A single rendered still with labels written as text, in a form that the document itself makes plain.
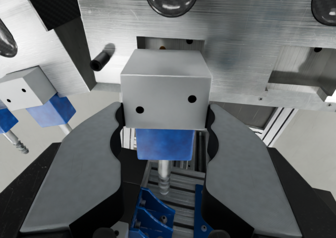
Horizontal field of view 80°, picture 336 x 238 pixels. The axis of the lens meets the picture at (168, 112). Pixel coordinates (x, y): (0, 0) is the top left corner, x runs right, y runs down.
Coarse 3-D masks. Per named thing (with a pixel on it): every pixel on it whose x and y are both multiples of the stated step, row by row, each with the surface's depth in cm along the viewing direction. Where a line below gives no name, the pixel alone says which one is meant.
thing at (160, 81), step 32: (128, 64) 12; (160, 64) 12; (192, 64) 12; (128, 96) 11; (160, 96) 11; (192, 96) 12; (160, 128) 13; (192, 128) 13; (160, 160) 17; (160, 192) 19
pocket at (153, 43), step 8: (136, 40) 16; (144, 40) 19; (152, 40) 19; (160, 40) 18; (168, 40) 18; (176, 40) 18; (184, 40) 18; (192, 40) 18; (200, 40) 18; (144, 48) 19; (152, 48) 19; (168, 48) 19; (176, 48) 19; (184, 48) 19; (192, 48) 18; (200, 48) 18
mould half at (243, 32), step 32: (96, 0) 15; (128, 0) 14; (224, 0) 13; (256, 0) 13; (288, 0) 13; (96, 32) 16; (128, 32) 16; (160, 32) 15; (192, 32) 15; (224, 32) 15; (256, 32) 14; (288, 32) 14; (320, 32) 14; (224, 64) 16; (256, 64) 16
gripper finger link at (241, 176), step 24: (216, 120) 10; (216, 144) 9; (240, 144) 9; (264, 144) 9; (216, 168) 8; (240, 168) 8; (264, 168) 8; (216, 192) 7; (240, 192) 7; (264, 192) 7; (216, 216) 7; (240, 216) 6; (264, 216) 6; (288, 216) 6
